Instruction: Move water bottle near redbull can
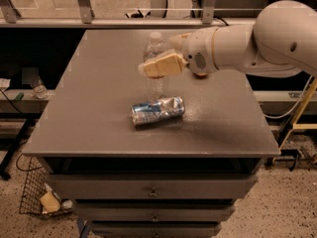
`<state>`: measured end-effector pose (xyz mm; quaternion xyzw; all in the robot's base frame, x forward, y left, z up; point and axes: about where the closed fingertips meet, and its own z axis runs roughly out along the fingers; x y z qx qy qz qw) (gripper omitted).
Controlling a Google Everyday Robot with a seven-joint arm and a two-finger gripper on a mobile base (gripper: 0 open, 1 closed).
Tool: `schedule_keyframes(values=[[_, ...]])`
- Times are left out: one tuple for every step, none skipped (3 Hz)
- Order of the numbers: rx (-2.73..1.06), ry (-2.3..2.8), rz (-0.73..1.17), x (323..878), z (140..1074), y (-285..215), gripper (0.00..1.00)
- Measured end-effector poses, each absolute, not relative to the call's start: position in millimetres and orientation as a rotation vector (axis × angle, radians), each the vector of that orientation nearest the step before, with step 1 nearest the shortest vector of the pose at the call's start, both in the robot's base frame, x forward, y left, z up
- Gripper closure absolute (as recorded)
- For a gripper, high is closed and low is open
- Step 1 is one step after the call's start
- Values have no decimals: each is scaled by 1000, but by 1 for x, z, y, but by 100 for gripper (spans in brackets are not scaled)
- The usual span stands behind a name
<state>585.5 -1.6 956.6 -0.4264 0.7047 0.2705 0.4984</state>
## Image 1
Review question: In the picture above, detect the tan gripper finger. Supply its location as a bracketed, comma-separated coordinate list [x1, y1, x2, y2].
[167, 33, 190, 51]

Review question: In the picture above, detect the tan foam-padded gripper finger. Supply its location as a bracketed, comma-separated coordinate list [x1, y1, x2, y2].
[138, 50, 188, 78]

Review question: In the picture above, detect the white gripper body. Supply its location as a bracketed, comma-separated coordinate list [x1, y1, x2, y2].
[182, 27, 218, 74]

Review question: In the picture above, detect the clear plastic water bottle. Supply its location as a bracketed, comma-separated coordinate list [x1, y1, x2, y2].
[143, 32, 166, 101]

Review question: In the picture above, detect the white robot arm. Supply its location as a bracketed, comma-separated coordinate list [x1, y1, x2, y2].
[138, 0, 317, 77]

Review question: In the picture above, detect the crushed blue silver redbull can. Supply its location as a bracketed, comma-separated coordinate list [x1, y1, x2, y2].
[131, 96, 185, 126]

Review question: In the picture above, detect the orange fruit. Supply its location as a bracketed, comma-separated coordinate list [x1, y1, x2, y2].
[194, 72, 207, 77]

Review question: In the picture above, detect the grey drawer cabinet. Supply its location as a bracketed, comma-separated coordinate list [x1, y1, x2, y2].
[24, 30, 278, 238]

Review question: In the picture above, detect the yellow metal stand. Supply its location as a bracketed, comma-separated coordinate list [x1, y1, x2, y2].
[276, 77, 317, 171]

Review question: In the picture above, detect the top grey drawer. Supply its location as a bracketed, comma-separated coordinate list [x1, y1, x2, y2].
[46, 175, 257, 199]

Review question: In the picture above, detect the grey drawer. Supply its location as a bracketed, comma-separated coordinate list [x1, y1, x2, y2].
[46, 175, 257, 199]
[73, 200, 235, 222]
[91, 222, 221, 238]

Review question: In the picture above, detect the middle grey drawer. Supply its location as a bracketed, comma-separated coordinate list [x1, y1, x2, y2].
[73, 200, 235, 222]

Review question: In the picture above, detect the bottom grey drawer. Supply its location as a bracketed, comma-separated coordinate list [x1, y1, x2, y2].
[91, 222, 221, 238]

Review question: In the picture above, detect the yellow sponge in basket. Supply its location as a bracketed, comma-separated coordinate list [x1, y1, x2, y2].
[40, 191, 60, 213]

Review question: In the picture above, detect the metal rail frame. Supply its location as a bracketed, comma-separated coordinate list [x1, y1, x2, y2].
[0, 0, 317, 30]

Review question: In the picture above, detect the black wire basket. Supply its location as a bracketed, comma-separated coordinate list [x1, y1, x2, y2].
[19, 158, 72, 219]

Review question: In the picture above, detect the black cable on floor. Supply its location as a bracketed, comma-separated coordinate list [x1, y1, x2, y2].
[15, 152, 44, 173]

